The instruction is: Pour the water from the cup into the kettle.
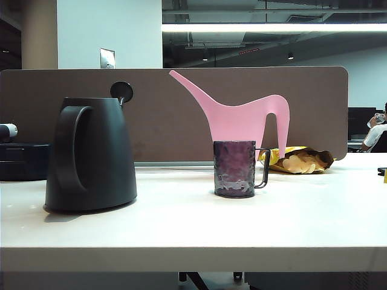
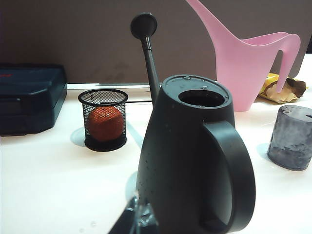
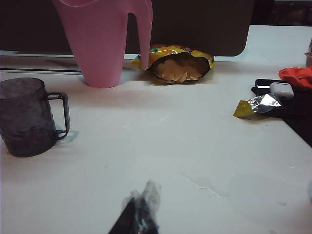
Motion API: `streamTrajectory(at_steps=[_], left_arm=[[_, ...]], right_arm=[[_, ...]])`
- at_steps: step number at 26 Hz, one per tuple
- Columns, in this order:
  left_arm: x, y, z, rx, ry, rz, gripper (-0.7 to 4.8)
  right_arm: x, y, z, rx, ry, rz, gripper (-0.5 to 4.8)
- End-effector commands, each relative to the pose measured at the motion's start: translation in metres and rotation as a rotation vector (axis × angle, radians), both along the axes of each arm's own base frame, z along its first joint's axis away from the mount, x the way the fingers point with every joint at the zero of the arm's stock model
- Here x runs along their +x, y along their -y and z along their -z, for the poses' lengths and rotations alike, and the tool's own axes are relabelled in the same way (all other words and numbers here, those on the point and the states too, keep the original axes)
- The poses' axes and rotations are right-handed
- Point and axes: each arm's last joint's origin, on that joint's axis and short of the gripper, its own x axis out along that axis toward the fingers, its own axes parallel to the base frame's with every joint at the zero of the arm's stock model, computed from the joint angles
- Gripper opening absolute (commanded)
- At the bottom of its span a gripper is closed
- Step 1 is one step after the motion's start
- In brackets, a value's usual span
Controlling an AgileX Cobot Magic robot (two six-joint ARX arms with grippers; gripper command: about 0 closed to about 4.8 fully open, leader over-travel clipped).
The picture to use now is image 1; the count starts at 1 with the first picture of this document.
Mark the purple textured glass cup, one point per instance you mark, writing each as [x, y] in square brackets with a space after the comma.
[232, 169]

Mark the black kettle with round-tipped spout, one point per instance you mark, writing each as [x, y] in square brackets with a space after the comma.
[102, 151]

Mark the brown desk divider panel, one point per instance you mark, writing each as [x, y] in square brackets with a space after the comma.
[166, 121]

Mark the pink plastic watering can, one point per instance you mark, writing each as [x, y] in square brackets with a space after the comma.
[236, 121]

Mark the yellow potato chip bag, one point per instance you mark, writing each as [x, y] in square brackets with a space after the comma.
[302, 165]

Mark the black table leg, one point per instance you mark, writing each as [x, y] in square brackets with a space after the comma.
[193, 282]

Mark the long ceiling light strip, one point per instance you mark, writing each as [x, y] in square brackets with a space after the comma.
[272, 27]

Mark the black computer monitor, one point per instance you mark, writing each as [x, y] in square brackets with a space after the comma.
[359, 124]

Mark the black storage box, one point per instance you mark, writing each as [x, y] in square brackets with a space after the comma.
[21, 163]

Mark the person in white shirt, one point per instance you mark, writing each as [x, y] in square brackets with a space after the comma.
[373, 136]

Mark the clear plastic bottle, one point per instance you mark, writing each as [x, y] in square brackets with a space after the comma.
[378, 118]

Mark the white and black cylinder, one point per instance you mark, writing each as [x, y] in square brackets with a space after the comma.
[7, 131]

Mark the black office chair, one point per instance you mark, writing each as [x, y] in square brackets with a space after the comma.
[381, 145]

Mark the silver wall plate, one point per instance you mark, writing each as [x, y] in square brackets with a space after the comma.
[107, 58]

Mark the black under-table bracket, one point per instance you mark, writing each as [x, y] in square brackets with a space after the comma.
[238, 275]

